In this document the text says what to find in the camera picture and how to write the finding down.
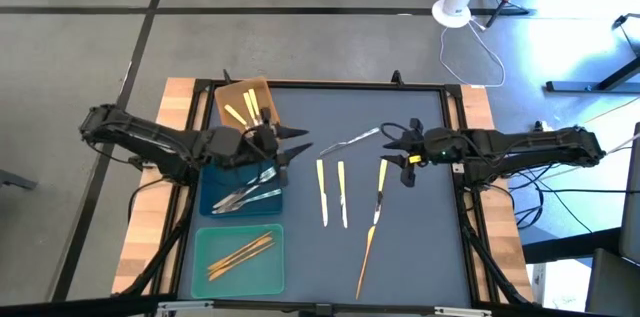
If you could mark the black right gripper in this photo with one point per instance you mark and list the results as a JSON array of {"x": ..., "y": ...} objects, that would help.
[{"x": 432, "y": 147}]

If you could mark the dark blue plastic bin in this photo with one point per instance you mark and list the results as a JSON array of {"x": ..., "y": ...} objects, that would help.
[{"x": 270, "y": 207}]

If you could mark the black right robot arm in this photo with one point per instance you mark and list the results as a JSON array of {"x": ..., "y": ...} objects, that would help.
[{"x": 525, "y": 142}]

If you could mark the grey floor object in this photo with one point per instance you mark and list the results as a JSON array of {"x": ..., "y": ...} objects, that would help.
[{"x": 15, "y": 179}]

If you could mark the black floor beam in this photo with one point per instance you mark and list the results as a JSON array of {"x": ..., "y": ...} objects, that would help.
[{"x": 565, "y": 248}]

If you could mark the orange plastic bin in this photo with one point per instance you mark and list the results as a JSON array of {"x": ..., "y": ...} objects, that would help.
[{"x": 227, "y": 92}]

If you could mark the silver rail bracket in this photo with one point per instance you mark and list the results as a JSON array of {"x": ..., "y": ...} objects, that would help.
[
  {"x": 462, "y": 311},
  {"x": 185, "y": 305}
]

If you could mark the wooden table side board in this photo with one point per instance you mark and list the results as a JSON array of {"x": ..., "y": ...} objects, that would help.
[
  {"x": 175, "y": 88},
  {"x": 505, "y": 237}
]

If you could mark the teal plastic bin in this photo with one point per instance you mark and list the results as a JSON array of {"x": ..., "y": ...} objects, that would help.
[{"x": 250, "y": 282}]

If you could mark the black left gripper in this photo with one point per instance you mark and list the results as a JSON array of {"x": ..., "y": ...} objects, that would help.
[{"x": 265, "y": 144}]

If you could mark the black lamp stand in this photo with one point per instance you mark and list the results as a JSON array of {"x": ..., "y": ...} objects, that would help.
[{"x": 622, "y": 18}]

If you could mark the grey panel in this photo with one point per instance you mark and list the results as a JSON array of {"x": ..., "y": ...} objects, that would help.
[{"x": 631, "y": 197}]

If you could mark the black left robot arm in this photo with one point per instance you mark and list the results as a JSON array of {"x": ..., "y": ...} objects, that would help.
[{"x": 150, "y": 134}]

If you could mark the black T-shaped desk foot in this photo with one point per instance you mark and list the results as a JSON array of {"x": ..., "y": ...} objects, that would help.
[{"x": 575, "y": 86}]

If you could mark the white floor sign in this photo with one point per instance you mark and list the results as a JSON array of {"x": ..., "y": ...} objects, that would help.
[{"x": 565, "y": 287}]

